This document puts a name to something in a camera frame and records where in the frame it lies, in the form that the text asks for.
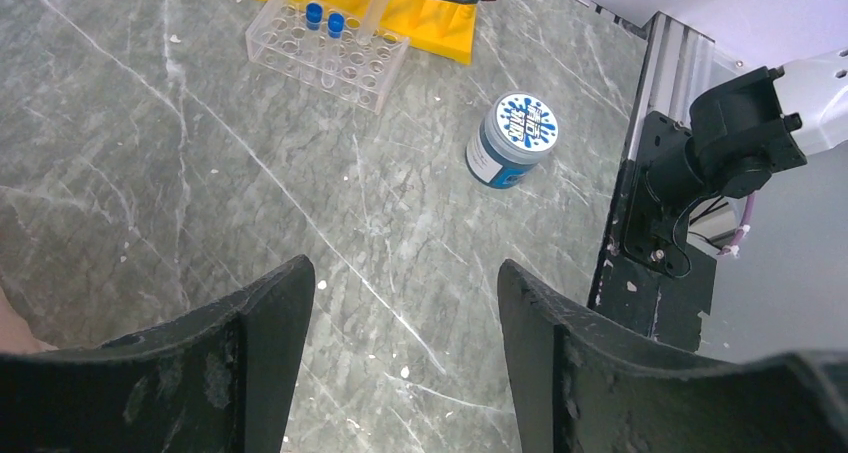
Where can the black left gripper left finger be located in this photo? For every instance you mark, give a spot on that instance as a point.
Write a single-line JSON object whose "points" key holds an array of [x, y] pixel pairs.
{"points": [[219, 378]]}

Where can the aluminium frame rail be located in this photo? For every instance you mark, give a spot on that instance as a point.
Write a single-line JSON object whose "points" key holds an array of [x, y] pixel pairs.
{"points": [[677, 69]]}

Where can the yellow test tube rack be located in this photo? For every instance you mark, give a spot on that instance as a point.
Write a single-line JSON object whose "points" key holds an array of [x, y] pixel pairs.
{"points": [[436, 26]]}

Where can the blue capped test tube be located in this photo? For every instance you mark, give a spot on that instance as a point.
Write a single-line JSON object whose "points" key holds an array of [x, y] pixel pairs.
{"points": [[313, 20], [332, 48]]}

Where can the clear glass test tube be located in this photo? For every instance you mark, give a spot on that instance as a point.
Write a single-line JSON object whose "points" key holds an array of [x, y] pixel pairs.
{"points": [[371, 21]]}

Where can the clear plastic well plate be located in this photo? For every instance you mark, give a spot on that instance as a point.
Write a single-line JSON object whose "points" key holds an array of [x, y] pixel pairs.
{"points": [[320, 45]]}

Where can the blue patterned round tin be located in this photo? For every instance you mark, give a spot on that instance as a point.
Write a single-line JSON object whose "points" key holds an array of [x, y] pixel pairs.
{"points": [[515, 134]]}

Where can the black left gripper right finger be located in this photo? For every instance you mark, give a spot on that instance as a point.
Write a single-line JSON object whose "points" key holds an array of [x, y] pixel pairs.
{"points": [[582, 383]]}

